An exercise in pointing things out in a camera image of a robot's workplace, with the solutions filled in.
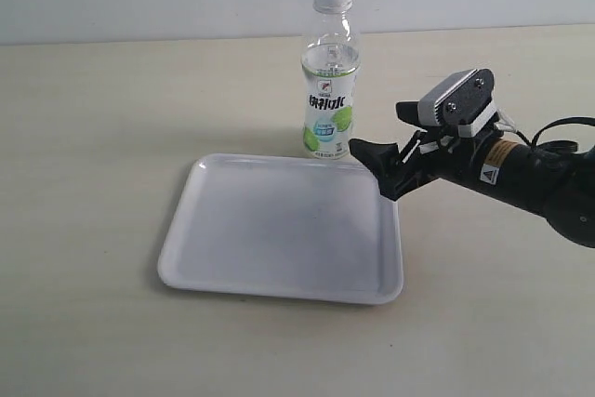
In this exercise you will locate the white rectangular tray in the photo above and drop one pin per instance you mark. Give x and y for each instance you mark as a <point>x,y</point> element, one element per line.
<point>283,227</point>

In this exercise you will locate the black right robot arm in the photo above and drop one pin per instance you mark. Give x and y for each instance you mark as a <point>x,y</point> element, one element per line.
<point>552,180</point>

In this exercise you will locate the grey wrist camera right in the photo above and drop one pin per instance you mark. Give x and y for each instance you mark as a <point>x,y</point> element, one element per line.
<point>462,102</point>

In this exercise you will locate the clear plastic water bottle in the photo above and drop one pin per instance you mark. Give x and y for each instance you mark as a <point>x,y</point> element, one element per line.
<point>330,62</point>

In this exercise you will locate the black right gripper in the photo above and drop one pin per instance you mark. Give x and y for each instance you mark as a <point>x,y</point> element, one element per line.
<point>426,157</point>

